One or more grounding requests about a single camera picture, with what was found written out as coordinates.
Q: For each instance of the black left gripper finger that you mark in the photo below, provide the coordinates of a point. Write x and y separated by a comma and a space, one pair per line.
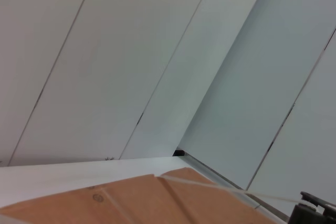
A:
315, 208

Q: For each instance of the brown cardboard box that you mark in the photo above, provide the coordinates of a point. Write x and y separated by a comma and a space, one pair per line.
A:
147, 203

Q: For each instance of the small black corner bracket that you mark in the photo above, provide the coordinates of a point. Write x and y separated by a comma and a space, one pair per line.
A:
179, 153

